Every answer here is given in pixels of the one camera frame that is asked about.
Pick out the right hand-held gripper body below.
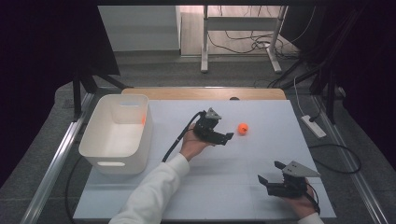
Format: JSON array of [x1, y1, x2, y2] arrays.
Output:
[[267, 161, 321, 199]]

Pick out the white cabinet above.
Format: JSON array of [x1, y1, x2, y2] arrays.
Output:
[[98, 5, 182, 52]]

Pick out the wooden table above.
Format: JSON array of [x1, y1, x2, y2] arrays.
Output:
[[120, 88, 287, 101]]

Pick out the person's right hand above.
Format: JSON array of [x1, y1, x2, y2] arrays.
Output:
[[281, 179, 319, 219]]

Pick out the white board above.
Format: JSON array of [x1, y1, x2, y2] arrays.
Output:
[[73, 99, 337, 220]]

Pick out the white plastic basket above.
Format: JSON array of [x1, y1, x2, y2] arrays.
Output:
[[78, 93, 154, 175]]

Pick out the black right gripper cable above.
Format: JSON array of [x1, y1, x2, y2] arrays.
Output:
[[306, 181, 321, 215]]

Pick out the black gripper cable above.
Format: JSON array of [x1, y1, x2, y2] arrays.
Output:
[[161, 111, 207, 163], [306, 181, 321, 215]]

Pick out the person's left hand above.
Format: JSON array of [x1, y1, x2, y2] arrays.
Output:
[[179, 123, 216, 162]]

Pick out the black looped floor cable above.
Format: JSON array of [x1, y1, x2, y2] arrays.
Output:
[[307, 143, 362, 175]]

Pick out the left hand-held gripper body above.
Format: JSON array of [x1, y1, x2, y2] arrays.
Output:
[[192, 107, 228, 147]]

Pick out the tangle of floor cables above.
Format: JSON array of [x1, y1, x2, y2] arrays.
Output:
[[206, 6, 302, 60]]

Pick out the white power strip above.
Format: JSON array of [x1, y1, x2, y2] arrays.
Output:
[[301, 114, 328, 139]]

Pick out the black metal stand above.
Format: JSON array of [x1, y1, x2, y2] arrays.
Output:
[[72, 69, 134, 121], [309, 62, 339, 125]]

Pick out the black curtain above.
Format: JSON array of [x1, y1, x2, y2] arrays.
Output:
[[311, 0, 396, 171], [0, 0, 120, 188]]

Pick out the white metal desk frame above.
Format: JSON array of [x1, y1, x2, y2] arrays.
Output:
[[200, 5, 289, 75]]

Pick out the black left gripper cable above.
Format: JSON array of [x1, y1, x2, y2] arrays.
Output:
[[161, 111, 207, 163]]

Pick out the black curved floor cable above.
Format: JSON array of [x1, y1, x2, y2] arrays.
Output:
[[64, 154, 84, 224]]

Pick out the thin white cable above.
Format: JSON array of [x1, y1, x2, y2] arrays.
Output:
[[293, 76, 307, 118]]

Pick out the aluminium floor rail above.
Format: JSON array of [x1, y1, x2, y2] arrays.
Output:
[[311, 94, 390, 224], [19, 92, 95, 224]]

